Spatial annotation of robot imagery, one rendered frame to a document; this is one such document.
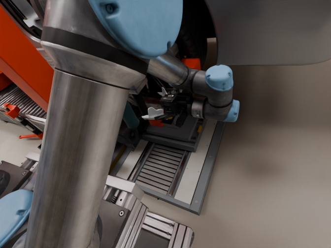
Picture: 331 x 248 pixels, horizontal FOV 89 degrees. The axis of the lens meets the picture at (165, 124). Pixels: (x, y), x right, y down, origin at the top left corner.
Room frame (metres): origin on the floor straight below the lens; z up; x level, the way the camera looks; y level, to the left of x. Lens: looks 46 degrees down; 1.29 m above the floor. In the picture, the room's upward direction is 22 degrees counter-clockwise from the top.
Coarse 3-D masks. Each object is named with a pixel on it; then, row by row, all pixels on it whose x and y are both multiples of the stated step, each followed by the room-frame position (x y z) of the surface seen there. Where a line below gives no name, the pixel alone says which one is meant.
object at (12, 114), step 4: (4, 104) 1.99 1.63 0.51; (8, 104) 1.99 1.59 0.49; (8, 108) 1.96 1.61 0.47; (12, 108) 1.84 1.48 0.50; (16, 108) 1.84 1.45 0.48; (8, 112) 1.76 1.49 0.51; (12, 112) 1.77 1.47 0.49; (16, 112) 1.79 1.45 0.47; (8, 116) 1.76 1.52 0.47; (12, 116) 1.75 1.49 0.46; (16, 116) 1.77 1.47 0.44; (40, 132) 1.80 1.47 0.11; (20, 136) 1.92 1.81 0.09; (24, 136) 1.89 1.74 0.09; (28, 136) 1.85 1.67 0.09; (32, 136) 1.82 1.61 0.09; (36, 136) 1.78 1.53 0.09; (40, 136) 1.76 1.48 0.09
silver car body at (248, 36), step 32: (0, 0) 1.91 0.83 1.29; (224, 0) 0.76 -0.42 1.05; (256, 0) 0.69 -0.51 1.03; (288, 0) 0.62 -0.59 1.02; (320, 0) 0.55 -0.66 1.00; (32, 32) 1.93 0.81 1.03; (224, 32) 0.76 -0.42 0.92; (256, 32) 0.68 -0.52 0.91; (288, 32) 0.60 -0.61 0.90; (320, 32) 0.53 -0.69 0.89; (224, 64) 0.77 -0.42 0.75; (256, 64) 0.67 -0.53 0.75; (288, 64) 0.58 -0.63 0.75
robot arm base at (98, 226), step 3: (99, 219) 0.20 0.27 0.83; (96, 222) 0.19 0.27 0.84; (99, 222) 0.19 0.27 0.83; (96, 225) 0.18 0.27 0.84; (99, 225) 0.18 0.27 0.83; (96, 228) 0.17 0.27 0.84; (99, 228) 0.17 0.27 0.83; (99, 231) 0.17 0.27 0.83; (99, 234) 0.16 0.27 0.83; (99, 237) 0.16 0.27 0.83; (99, 240) 0.15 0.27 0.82; (99, 243) 0.14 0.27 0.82
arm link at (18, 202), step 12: (12, 192) 0.23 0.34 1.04; (24, 192) 0.21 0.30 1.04; (0, 204) 0.20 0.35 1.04; (12, 204) 0.19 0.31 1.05; (24, 204) 0.18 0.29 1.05; (0, 216) 0.18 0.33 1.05; (12, 216) 0.16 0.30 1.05; (24, 216) 0.16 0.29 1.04; (0, 228) 0.15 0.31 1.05; (12, 228) 0.14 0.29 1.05; (24, 228) 0.14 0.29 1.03; (0, 240) 0.13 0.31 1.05; (12, 240) 0.13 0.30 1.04
